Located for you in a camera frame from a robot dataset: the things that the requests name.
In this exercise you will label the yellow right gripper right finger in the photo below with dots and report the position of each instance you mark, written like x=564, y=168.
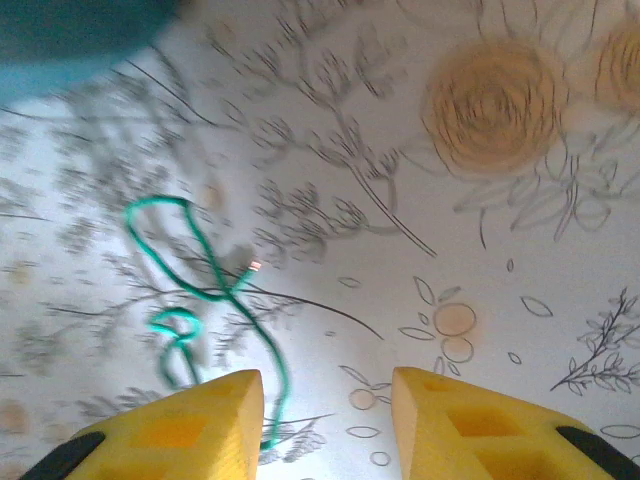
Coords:
x=475, y=435

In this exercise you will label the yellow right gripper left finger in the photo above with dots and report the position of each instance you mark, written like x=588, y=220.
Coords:
x=190, y=435

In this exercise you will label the floral patterned tablecloth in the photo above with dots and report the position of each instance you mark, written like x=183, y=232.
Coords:
x=450, y=275

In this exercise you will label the teal plastic bin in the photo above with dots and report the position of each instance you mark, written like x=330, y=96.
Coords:
x=60, y=30

